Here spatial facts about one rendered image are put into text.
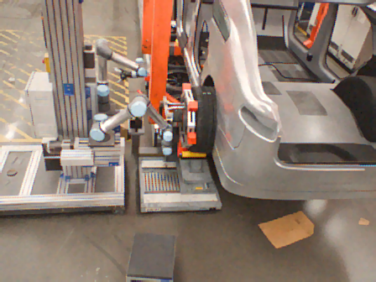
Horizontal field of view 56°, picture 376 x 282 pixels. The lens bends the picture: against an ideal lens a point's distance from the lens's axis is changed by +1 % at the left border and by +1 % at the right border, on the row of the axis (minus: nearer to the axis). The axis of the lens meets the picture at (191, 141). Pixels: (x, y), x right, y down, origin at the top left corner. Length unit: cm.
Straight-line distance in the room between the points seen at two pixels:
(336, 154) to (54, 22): 261
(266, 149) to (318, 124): 127
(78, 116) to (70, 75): 39
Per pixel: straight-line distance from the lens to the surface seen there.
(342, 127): 377
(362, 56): 774
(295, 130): 351
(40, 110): 323
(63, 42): 299
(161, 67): 363
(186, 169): 384
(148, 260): 291
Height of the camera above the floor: 272
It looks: 36 degrees down
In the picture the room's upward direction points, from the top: 8 degrees clockwise
